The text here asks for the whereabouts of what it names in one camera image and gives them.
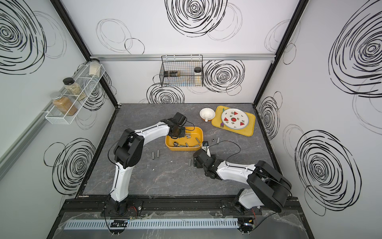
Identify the green herb jar black lid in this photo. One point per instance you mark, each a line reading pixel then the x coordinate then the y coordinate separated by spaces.
pixel 74 88

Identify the aluminium wall rail left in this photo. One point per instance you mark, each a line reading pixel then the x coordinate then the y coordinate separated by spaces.
pixel 15 151

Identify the yellow storage box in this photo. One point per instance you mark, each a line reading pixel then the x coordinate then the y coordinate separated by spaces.
pixel 189 142

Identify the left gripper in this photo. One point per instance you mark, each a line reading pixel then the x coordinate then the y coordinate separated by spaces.
pixel 182 133

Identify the watermelon pattern plate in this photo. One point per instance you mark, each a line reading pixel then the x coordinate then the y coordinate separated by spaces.
pixel 234 119

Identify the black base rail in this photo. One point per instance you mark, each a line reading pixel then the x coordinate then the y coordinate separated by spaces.
pixel 140 205

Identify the black corner frame post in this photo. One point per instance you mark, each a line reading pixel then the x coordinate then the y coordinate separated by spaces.
pixel 300 8

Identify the dark item in basket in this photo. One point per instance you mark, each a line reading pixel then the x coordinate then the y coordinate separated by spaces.
pixel 171 74

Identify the white slotted cable duct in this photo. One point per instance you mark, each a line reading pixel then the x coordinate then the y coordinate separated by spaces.
pixel 209 223

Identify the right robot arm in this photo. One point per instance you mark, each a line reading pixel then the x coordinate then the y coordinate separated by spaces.
pixel 268 187

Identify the brown spice jar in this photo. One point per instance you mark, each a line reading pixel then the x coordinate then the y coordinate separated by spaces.
pixel 63 104

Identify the white jar on shelf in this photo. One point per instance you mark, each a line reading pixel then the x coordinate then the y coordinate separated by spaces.
pixel 94 67

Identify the aluminium wall rail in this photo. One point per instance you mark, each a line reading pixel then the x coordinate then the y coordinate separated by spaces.
pixel 15 151
pixel 185 57

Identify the aluminium wall rail back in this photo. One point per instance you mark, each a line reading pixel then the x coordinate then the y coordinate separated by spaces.
pixel 185 57

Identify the white wire wall shelf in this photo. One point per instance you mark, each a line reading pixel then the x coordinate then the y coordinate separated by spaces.
pixel 86 115

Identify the black wire basket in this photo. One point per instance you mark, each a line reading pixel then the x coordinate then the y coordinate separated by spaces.
pixel 186 69

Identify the left corner frame post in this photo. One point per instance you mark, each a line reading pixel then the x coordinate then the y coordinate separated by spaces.
pixel 61 11

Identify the yellow serving tray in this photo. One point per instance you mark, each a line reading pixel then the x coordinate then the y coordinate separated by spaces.
pixel 248 131

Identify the orange white bowl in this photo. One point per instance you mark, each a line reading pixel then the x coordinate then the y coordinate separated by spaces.
pixel 207 114

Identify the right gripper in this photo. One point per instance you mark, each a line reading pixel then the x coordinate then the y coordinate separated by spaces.
pixel 196 164

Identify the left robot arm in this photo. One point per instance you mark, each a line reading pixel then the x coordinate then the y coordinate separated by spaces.
pixel 127 153

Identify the jar in wire basket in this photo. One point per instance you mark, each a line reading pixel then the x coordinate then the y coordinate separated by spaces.
pixel 198 76

